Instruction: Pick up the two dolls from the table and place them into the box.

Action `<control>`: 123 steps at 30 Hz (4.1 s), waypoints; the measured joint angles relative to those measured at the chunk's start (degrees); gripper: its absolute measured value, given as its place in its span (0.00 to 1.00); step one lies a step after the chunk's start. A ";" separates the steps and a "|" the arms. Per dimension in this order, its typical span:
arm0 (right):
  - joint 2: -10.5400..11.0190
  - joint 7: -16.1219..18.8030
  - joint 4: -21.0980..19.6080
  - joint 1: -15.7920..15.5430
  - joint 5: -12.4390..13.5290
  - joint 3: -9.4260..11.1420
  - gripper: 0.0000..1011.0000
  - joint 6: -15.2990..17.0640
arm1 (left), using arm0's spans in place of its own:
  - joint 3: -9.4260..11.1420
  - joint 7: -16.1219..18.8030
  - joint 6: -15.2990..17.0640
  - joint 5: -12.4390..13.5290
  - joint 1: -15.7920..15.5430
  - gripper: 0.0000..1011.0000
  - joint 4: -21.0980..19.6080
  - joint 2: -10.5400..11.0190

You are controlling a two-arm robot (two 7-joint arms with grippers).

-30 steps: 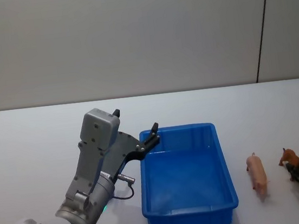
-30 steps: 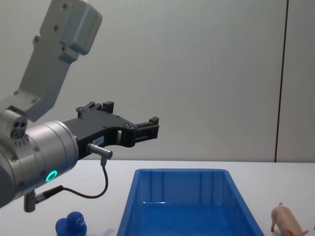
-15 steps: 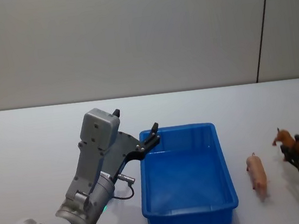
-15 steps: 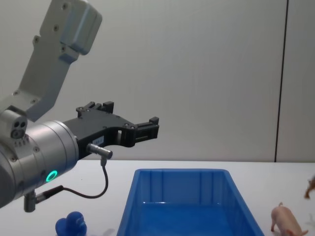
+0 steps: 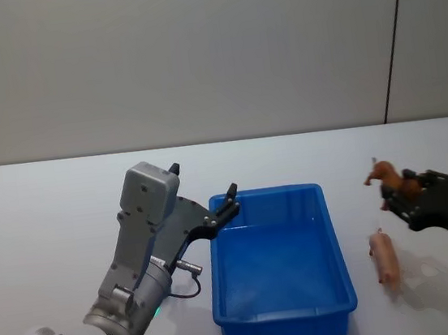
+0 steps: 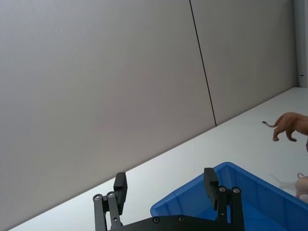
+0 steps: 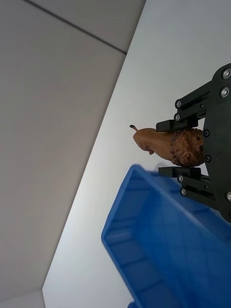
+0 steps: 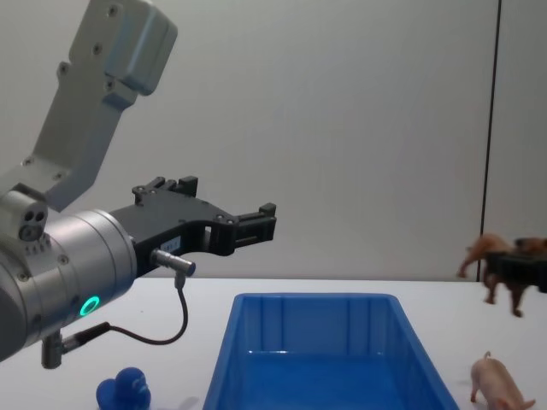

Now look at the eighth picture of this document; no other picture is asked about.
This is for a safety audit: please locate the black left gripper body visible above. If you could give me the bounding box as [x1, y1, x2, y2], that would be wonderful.
[109, 196, 236, 279]

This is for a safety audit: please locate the brown toy animal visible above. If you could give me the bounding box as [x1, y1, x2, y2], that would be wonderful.
[456, 232, 547, 319]

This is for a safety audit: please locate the pink toy pig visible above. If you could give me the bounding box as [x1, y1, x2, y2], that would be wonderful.
[469, 350, 538, 410]

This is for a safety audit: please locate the blue plastic bin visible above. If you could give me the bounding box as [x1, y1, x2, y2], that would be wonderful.
[201, 292, 461, 410]

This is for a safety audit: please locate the blue toy duck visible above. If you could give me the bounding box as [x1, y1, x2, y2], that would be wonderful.
[96, 366, 154, 410]

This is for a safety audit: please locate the thin dark gripper cable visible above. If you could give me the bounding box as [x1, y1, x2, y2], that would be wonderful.
[41, 249, 198, 369]

